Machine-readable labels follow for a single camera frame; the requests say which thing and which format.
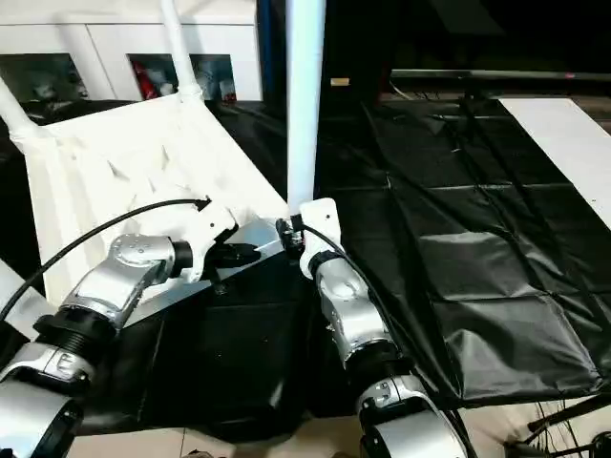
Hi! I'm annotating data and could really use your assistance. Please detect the white plastic table leg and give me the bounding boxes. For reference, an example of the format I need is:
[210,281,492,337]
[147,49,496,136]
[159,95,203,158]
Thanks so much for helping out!
[284,0,328,211]
[159,0,204,104]
[0,78,47,144]
[0,260,53,335]

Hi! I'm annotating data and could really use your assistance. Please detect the white plastic table top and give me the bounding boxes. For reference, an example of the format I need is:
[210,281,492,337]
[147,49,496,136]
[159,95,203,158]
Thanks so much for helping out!
[11,93,306,330]

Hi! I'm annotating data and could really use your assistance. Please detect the white printed jar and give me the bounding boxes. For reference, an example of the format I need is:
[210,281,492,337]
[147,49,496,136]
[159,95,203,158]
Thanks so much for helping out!
[195,64,219,99]

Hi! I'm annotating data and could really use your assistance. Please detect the black mat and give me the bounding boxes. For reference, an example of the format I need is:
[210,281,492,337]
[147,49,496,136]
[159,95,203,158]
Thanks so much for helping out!
[0,97,611,440]

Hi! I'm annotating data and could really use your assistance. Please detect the red bottle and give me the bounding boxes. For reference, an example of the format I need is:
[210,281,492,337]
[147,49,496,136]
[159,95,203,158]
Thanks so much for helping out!
[133,59,154,99]

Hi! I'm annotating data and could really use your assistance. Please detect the dark tall cabinet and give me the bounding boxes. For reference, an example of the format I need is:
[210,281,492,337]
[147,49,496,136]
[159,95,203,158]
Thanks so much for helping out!
[257,0,395,104]

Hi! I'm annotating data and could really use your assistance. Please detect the white sideboard cabinet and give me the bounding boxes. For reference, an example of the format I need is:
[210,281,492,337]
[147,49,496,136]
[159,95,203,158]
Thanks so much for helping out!
[0,0,263,104]

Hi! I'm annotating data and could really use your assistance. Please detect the white flat board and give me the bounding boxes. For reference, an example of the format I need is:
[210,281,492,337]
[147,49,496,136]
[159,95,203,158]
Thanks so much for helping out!
[495,97,611,225]

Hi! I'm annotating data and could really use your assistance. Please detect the black metal stand bar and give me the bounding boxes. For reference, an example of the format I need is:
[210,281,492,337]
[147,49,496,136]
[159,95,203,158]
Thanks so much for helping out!
[527,393,611,430]

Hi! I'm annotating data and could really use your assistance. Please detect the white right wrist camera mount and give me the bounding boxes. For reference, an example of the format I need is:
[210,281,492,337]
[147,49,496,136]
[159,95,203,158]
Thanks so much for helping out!
[296,198,348,281]

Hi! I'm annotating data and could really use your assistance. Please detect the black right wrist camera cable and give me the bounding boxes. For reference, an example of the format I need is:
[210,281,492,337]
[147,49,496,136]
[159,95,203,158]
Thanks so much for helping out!
[290,217,474,458]

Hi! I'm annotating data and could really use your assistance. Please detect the black metal rail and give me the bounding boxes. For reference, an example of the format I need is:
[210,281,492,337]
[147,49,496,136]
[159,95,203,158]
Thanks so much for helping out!
[390,69,611,83]

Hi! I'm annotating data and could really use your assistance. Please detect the thin black loose wires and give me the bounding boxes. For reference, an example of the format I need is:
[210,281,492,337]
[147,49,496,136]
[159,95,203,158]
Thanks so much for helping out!
[505,400,611,458]

